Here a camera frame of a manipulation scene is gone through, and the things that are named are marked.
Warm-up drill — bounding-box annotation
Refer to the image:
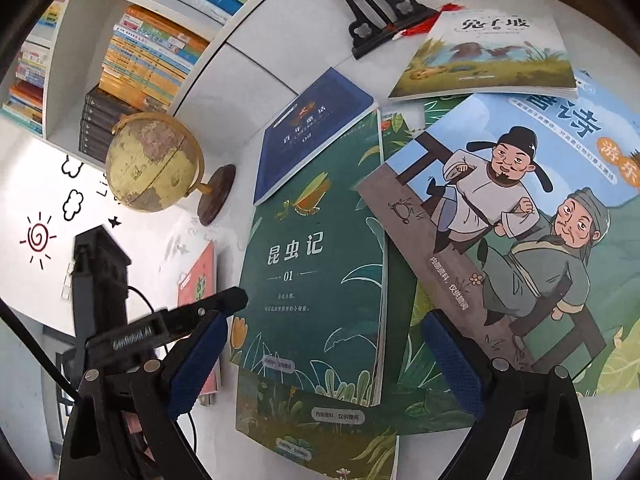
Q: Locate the green insect book 01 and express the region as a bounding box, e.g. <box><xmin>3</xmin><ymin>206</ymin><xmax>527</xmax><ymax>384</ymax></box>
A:
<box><xmin>230</xmin><ymin>110</ymin><xmax>386</xmax><ymax>406</ymax></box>

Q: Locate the cartoon poets blue book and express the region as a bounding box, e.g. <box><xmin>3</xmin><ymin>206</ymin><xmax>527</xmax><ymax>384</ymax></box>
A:
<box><xmin>358</xmin><ymin>72</ymin><xmax>639</xmax><ymax>396</ymax></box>

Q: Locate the yellow desk globe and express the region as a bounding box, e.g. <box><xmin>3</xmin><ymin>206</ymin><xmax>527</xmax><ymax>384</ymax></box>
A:
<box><xmin>104</xmin><ymin>112</ymin><xmax>236</xmax><ymax>226</ymax></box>

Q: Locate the red tassel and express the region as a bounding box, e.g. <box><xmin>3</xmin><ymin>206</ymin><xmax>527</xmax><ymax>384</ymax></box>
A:
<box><xmin>393</xmin><ymin>2</ymin><xmax>464</xmax><ymax>40</ymax></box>

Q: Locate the orange yellow book row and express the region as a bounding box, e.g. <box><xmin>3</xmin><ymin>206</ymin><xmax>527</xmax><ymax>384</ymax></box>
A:
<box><xmin>99</xmin><ymin>4</ymin><xmax>208</xmax><ymax>112</ymax></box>

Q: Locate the rabbit hill picture book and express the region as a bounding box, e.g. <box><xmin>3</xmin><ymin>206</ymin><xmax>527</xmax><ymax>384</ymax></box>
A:
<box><xmin>390</xmin><ymin>9</ymin><xmax>577</xmax><ymax>101</ymax></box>

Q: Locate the green insect book underneath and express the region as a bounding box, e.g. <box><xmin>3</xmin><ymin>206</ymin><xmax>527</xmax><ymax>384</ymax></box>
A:
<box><xmin>235</xmin><ymin>113</ymin><xmax>472</xmax><ymax>479</ymax></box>

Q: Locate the dark blue fairy tale book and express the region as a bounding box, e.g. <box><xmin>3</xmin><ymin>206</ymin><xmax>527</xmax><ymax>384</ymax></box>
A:
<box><xmin>253</xmin><ymin>68</ymin><xmax>378</xmax><ymax>206</ymax></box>

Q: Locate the pink book at table edge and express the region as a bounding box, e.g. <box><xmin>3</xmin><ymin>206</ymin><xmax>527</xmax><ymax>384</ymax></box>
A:
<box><xmin>177</xmin><ymin>240</ymin><xmax>222</xmax><ymax>406</ymax></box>

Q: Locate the black book set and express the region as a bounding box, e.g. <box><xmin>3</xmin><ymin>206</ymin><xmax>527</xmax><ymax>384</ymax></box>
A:
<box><xmin>78</xmin><ymin>86</ymin><xmax>139</xmax><ymax>162</ymax></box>

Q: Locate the white bookshelf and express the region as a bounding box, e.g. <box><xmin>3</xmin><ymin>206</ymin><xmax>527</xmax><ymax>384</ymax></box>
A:
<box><xmin>0</xmin><ymin>0</ymin><xmax>302</xmax><ymax>172</ymax></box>

